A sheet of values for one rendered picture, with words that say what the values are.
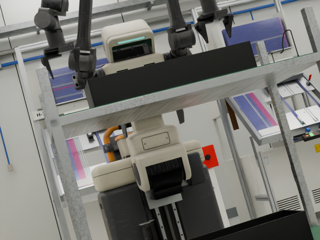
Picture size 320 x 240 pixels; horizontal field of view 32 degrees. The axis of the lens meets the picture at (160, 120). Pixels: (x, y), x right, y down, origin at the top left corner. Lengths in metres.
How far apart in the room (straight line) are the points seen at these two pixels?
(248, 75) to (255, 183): 2.67
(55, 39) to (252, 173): 2.75
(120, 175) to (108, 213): 0.18
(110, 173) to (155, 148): 0.32
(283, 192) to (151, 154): 2.22
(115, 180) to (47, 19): 1.04
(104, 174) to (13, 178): 3.17
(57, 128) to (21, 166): 4.14
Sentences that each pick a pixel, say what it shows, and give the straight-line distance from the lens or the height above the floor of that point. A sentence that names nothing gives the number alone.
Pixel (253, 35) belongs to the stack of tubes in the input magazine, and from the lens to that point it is 4.71.
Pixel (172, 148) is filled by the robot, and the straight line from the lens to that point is 2.40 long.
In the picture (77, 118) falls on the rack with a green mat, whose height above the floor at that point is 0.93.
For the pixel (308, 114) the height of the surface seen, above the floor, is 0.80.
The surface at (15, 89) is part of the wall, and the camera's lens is 5.85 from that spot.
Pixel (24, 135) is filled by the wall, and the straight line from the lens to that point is 5.78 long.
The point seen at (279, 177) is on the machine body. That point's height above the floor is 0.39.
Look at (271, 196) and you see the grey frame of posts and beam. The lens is 4.10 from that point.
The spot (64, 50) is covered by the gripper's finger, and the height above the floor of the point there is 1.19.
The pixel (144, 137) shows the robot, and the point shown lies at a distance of 2.42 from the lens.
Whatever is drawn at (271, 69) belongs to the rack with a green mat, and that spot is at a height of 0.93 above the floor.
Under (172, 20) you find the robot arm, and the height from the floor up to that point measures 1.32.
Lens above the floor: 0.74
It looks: 4 degrees up
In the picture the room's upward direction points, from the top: 16 degrees counter-clockwise
